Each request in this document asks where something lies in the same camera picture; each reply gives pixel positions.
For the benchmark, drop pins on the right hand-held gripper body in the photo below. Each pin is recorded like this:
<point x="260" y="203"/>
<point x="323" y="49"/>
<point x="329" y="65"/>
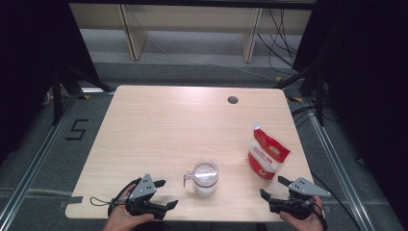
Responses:
<point x="306" y="188"/>

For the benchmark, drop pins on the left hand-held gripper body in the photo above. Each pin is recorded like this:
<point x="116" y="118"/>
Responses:
<point x="142" y="191"/>

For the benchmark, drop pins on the red and white plastic bag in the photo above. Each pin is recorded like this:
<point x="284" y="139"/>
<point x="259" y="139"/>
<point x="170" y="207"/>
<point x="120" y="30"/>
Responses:
<point x="267" y="154"/>

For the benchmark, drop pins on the person's right hand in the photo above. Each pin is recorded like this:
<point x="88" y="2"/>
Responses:
<point x="303" y="224"/>

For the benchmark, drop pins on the person's left hand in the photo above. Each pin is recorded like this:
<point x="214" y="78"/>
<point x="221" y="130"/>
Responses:
<point x="120" y="221"/>

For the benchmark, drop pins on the dark tape strip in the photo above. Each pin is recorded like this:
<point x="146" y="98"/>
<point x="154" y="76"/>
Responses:
<point x="75" y="200"/>

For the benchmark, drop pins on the black metal stand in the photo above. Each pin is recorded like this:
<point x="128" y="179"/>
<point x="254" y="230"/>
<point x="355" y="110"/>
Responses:
<point x="57" y="96"/>
<point x="319" y="96"/>

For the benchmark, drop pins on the black curtain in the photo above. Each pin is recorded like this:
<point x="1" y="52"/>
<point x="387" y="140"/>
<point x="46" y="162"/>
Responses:
<point x="29" y="64"/>
<point x="369" y="80"/>

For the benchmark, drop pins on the light wooden shelf unit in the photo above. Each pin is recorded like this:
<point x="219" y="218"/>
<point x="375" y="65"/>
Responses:
<point x="192" y="17"/>

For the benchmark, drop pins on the metal floor rail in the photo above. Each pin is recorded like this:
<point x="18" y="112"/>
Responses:
<point x="330" y="147"/>
<point x="38" y="160"/>

